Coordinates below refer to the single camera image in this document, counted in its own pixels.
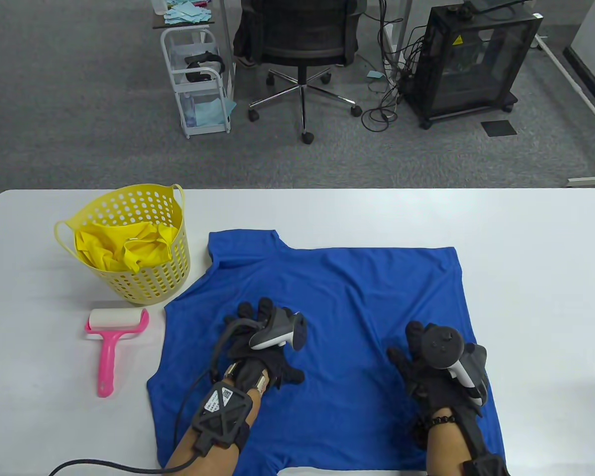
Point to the person's left hand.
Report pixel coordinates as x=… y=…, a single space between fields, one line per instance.
x=267 y=362

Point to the person's right hand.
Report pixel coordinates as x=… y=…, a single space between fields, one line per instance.
x=421 y=382

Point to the blue t-shirt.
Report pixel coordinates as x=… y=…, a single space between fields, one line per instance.
x=352 y=297

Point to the pink lint roller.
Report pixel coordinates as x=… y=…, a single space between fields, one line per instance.
x=109 y=357

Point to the yellow t-shirt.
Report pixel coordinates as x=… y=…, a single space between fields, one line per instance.
x=129 y=248

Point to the person's right forearm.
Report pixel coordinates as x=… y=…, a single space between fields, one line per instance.
x=448 y=446

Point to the person's left forearm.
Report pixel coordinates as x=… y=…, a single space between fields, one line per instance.
x=208 y=456

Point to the grey left hand controller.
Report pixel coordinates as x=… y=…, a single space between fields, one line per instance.
x=277 y=332

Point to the grey hand controller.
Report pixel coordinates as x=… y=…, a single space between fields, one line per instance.
x=441 y=344
x=277 y=332

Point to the grey right hand controller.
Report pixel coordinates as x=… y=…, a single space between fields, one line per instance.
x=441 y=344

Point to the yellow perforated plastic basket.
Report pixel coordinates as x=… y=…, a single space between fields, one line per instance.
x=148 y=282

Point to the light blue cloth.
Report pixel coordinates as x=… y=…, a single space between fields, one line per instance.
x=210 y=113

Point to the black floor plate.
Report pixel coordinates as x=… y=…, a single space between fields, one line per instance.
x=498 y=128

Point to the black headset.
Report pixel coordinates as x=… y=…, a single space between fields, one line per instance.
x=203 y=64

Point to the light blue paper scrap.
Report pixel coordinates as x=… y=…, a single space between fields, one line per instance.
x=375 y=75

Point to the black equipment cabinet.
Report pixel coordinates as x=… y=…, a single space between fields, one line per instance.
x=476 y=69

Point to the white rolling cart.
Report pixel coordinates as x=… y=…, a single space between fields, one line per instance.
x=166 y=54

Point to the black office chair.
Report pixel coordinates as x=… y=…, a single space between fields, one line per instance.
x=302 y=29

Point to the white desk leg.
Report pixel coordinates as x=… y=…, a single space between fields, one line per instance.
x=401 y=29

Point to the pile of light blue cloths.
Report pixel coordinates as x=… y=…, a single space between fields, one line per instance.
x=188 y=14

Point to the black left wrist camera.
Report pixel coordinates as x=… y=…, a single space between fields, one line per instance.
x=223 y=411

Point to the white desk base frame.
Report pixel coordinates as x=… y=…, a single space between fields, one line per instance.
x=575 y=84

